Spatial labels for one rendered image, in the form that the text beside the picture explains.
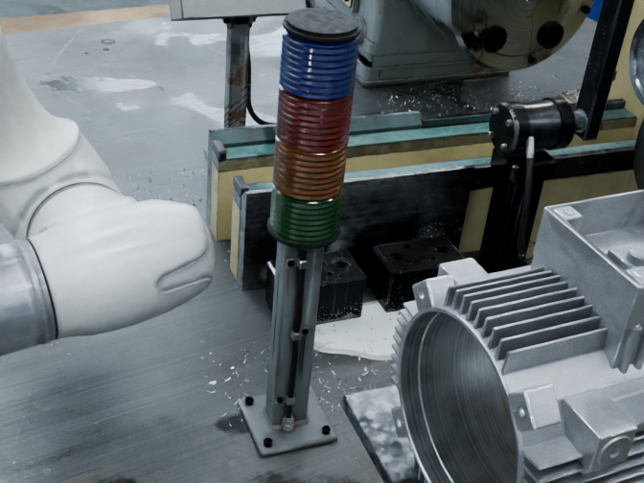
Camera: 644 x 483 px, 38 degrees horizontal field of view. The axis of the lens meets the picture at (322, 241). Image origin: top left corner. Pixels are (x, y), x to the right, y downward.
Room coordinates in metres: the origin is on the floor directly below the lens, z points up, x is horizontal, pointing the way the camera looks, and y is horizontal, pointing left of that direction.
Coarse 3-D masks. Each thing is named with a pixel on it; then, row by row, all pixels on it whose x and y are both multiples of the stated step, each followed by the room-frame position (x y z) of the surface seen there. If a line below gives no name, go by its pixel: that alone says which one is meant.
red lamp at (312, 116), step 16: (288, 96) 0.67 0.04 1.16; (352, 96) 0.69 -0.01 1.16; (288, 112) 0.67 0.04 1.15; (304, 112) 0.67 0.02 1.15; (320, 112) 0.67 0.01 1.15; (336, 112) 0.67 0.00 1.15; (288, 128) 0.67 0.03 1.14; (304, 128) 0.67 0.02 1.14; (320, 128) 0.67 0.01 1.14; (336, 128) 0.67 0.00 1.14; (288, 144) 0.67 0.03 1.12; (304, 144) 0.67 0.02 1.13; (320, 144) 0.67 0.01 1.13; (336, 144) 0.67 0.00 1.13
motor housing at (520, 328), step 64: (448, 320) 0.57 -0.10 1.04; (512, 320) 0.49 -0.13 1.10; (576, 320) 0.51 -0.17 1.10; (448, 384) 0.57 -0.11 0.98; (512, 384) 0.46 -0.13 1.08; (576, 384) 0.47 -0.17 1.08; (640, 384) 0.49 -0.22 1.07; (448, 448) 0.53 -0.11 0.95; (512, 448) 0.54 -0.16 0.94; (576, 448) 0.44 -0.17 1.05; (640, 448) 0.45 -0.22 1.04
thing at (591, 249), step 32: (640, 192) 0.61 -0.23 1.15; (544, 224) 0.57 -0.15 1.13; (576, 224) 0.56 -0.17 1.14; (608, 224) 0.60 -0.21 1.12; (640, 224) 0.61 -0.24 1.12; (544, 256) 0.56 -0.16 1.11; (576, 256) 0.54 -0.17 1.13; (608, 256) 0.52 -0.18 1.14; (640, 256) 0.54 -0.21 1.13; (608, 288) 0.51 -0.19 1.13; (640, 288) 0.49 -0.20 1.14; (608, 320) 0.50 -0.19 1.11; (640, 320) 0.49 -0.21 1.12; (608, 352) 0.49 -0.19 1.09; (640, 352) 0.49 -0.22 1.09
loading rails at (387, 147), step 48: (240, 144) 1.05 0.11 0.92; (384, 144) 1.09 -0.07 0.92; (432, 144) 1.12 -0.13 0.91; (480, 144) 1.15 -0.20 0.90; (576, 144) 1.22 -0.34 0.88; (624, 144) 1.16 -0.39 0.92; (240, 192) 0.92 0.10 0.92; (384, 192) 0.97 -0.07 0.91; (432, 192) 1.00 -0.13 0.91; (480, 192) 1.04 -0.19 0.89; (576, 192) 1.10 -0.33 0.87; (624, 192) 1.13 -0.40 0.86; (240, 240) 0.92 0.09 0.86; (336, 240) 0.95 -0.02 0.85; (384, 240) 0.98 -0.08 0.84; (480, 240) 1.04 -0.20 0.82
